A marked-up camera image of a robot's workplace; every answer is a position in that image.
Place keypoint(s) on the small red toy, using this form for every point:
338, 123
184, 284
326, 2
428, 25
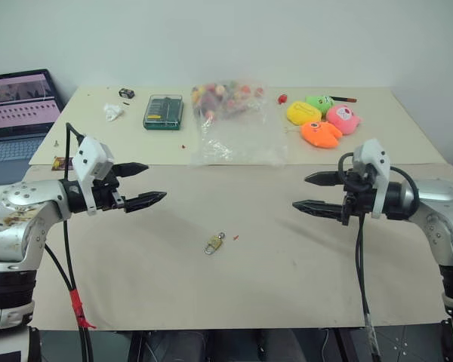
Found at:
282, 99

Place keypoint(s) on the open laptop computer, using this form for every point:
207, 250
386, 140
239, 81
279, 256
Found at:
19, 113

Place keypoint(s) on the dark candy wrapper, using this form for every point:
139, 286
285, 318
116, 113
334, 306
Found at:
61, 163

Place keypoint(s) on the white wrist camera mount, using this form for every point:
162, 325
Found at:
379, 162
90, 154

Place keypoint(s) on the pink plush toy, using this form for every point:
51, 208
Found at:
343, 117

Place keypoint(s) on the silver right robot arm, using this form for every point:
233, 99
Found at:
438, 211

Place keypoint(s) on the small black box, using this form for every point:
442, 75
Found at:
127, 92

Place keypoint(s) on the red pen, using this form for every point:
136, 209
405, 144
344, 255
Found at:
343, 99

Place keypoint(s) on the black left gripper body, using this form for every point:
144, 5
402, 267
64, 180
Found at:
107, 196

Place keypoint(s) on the orange plush toy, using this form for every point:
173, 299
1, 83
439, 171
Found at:
321, 134

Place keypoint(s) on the clear plastic bag of candies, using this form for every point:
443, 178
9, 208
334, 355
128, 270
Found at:
234, 124

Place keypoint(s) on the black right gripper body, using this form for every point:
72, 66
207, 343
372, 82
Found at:
356, 203

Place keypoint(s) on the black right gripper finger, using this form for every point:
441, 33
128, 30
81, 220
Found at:
324, 178
319, 208

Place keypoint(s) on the crumpled white tissue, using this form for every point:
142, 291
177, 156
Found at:
113, 111

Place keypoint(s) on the small brass padlock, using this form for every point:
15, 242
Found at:
213, 244

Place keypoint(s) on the green plush toy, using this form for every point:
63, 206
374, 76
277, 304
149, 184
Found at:
321, 102

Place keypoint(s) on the yellow plush toy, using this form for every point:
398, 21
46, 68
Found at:
302, 112

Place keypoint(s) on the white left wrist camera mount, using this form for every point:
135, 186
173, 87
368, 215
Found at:
90, 154

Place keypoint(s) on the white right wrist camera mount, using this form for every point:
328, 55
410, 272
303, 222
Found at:
379, 162

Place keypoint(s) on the green screwdriver bit case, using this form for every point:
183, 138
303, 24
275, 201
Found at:
163, 112

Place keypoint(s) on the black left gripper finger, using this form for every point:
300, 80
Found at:
145, 200
132, 169

